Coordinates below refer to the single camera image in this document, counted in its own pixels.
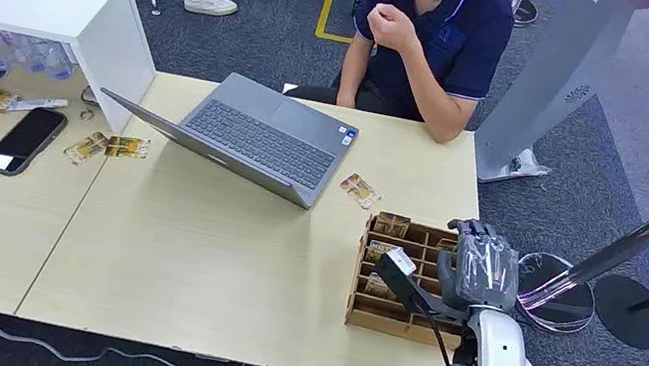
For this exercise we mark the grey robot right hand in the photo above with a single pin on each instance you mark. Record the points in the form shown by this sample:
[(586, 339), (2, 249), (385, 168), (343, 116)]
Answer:
[(483, 269)]

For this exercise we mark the person's left forearm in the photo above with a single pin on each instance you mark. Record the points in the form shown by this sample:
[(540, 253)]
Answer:
[(433, 97)]

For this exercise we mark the person's right forearm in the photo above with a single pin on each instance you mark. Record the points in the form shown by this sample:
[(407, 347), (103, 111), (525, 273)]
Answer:
[(353, 73)]

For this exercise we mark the wooden card organizer box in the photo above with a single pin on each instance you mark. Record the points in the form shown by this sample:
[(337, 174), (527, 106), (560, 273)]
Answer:
[(388, 316)]

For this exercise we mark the seated person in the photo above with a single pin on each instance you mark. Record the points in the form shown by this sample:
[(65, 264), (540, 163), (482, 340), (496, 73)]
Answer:
[(450, 37)]

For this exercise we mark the person's left hand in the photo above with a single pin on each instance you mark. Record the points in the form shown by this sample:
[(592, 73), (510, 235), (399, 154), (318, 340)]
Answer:
[(391, 25)]

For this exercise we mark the grey gate kiosk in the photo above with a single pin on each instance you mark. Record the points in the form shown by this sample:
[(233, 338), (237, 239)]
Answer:
[(549, 81)]

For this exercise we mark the grey open laptop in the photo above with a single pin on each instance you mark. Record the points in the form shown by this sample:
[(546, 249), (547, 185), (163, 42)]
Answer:
[(266, 138)]

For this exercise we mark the chrome round floor base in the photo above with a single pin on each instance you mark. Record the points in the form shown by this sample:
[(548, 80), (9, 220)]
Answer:
[(524, 10)]

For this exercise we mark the white tube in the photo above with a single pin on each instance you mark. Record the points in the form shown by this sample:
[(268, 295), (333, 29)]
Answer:
[(38, 104)]

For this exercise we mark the black smartphone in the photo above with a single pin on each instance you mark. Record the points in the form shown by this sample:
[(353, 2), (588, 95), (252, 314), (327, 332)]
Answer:
[(25, 141)]

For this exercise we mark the clear water bottles pack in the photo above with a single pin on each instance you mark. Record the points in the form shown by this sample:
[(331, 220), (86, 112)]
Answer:
[(20, 51)]

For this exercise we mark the pale wrist camera on black bracket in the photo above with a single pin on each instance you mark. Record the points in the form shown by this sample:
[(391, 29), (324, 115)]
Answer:
[(400, 264)]

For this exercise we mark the chrome stanchion post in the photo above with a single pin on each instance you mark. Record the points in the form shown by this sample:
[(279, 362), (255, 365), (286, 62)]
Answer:
[(642, 237)]

